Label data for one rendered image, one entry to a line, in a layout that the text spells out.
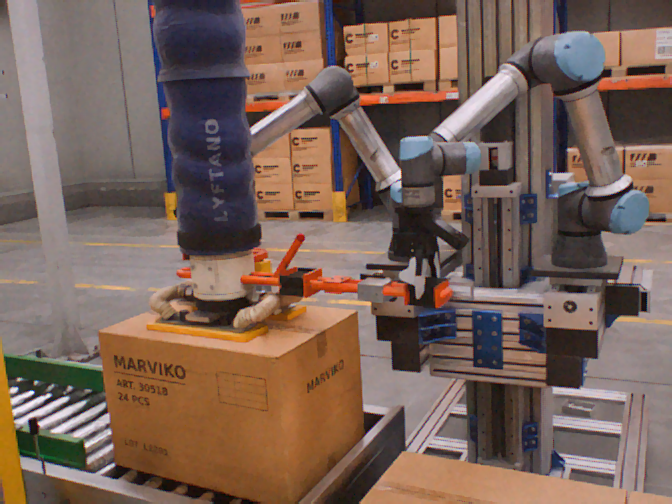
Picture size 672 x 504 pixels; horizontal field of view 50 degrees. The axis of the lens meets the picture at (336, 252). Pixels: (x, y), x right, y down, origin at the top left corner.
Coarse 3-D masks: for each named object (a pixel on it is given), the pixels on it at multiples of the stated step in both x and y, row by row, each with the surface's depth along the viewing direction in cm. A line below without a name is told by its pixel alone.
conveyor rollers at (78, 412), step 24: (24, 384) 276; (48, 384) 274; (24, 408) 253; (48, 408) 252; (72, 408) 250; (96, 408) 248; (72, 432) 237; (96, 432) 235; (24, 456) 221; (96, 456) 213; (120, 480) 198; (144, 480) 203; (168, 480) 199
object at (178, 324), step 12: (180, 312) 195; (156, 324) 195; (168, 324) 194; (180, 324) 192; (192, 324) 191; (204, 324) 191; (216, 324) 190; (228, 324) 188; (252, 324) 188; (204, 336) 187; (216, 336) 185; (228, 336) 183; (240, 336) 181; (252, 336) 183
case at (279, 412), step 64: (128, 320) 207; (320, 320) 195; (128, 384) 197; (192, 384) 185; (256, 384) 174; (320, 384) 187; (128, 448) 202; (192, 448) 190; (256, 448) 179; (320, 448) 188
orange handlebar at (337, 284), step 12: (264, 252) 221; (180, 276) 202; (252, 276) 191; (336, 276) 183; (348, 276) 182; (312, 288) 181; (324, 288) 179; (336, 288) 178; (348, 288) 176; (384, 288) 171; (396, 288) 170
